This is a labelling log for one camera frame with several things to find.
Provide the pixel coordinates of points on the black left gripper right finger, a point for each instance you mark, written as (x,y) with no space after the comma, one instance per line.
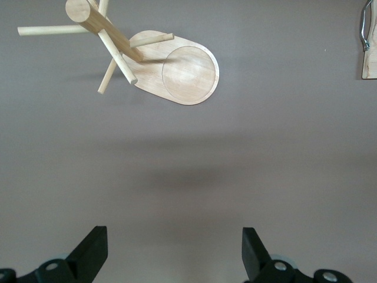
(256,256)

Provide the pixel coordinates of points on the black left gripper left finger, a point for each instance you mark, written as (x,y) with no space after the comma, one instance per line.
(85,259)

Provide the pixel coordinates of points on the wooden mug rack with pegs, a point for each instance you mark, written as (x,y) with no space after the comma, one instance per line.
(188,70)

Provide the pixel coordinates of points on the brown table cover cloth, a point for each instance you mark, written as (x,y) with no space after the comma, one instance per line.
(188,153)

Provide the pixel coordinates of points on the wooden cutting board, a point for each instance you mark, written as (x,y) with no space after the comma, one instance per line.
(371,44)

